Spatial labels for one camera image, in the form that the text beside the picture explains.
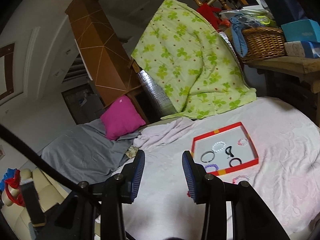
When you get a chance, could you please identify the pale pink fleece blanket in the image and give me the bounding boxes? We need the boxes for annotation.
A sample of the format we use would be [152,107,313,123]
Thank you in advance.
[123,98,319,239]

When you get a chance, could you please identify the red shallow tray box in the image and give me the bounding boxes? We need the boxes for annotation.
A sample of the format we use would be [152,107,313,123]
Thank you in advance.
[190,122,259,176]

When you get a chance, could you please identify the brown wooden wardrobe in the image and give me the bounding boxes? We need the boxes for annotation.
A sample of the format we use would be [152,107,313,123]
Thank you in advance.
[65,0,149,124]

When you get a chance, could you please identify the magenta pillow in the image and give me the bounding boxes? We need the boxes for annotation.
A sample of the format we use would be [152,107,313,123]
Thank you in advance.
[100,95,146,140]

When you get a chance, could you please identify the white bead bracelet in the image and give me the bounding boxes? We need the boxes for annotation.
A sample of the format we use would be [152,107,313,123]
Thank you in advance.
[211,141,227,154]

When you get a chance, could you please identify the silver metal bangle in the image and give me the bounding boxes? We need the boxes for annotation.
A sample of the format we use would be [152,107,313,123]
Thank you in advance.
[200,151,215,163]

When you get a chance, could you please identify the wooden side table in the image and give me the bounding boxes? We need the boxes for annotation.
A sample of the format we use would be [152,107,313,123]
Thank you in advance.
[247,56,319,126]

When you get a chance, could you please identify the white patterned tissue box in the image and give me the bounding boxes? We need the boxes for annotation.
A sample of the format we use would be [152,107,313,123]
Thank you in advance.
[284,41,320,59]

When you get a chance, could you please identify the black hair clip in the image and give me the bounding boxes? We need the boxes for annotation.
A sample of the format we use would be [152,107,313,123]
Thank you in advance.
[225,146,234,158]

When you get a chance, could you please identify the grey bed sheet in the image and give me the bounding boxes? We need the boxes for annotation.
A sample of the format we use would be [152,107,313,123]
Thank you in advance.
[41,119,140,184]

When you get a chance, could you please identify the small pink bead bracelet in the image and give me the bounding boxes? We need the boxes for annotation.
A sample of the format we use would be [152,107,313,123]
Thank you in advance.
[231,174,251,185]

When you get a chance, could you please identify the dark maroon hair tie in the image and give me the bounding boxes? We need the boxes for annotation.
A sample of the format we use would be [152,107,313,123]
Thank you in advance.
[228,157,242,168]

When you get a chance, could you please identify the wicker basket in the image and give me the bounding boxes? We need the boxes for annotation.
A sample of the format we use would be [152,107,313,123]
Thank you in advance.
[241,27,286,63]

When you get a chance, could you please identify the silver foil padded headboard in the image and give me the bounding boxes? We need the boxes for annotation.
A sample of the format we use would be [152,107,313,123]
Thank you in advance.
[137,70,177,117]

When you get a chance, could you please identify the teal cardboard box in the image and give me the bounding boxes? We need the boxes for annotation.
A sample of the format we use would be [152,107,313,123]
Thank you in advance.
[281,19,320,43]

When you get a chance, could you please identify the green clover pattern quilt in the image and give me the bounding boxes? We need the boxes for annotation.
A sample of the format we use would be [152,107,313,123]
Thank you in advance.
[131,0,257,119]

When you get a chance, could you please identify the red cloth on chair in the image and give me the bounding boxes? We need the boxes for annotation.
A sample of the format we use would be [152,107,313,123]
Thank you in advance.
[196,3,222,30]

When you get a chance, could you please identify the small patterned fabric pouch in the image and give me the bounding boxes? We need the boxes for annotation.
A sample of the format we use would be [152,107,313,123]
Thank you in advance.
[125,145,139,159]

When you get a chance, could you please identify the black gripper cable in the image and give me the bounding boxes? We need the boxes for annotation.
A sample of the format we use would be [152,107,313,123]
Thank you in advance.
[0,123,83,198]

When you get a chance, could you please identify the blue cloth in basket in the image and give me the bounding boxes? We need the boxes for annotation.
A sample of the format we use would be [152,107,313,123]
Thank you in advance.
[229,14,249,57]

